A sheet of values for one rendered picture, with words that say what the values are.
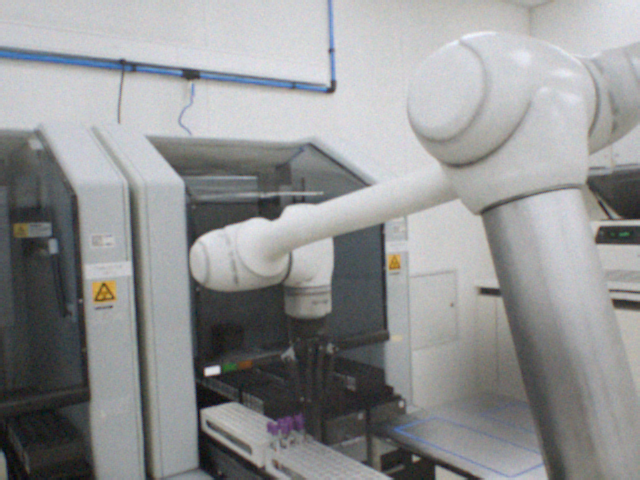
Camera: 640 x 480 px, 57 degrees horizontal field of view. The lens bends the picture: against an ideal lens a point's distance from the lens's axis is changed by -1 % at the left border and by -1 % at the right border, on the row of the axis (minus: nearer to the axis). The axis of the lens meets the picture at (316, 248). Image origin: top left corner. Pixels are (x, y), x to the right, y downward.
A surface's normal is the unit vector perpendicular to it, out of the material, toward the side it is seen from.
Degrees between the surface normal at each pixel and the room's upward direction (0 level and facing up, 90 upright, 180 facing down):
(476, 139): 128
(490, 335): 90
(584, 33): 90
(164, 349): 90
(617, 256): 90
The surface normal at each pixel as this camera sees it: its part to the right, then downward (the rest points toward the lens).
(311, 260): 0.58, 0.13
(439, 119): -0.76, -0.11
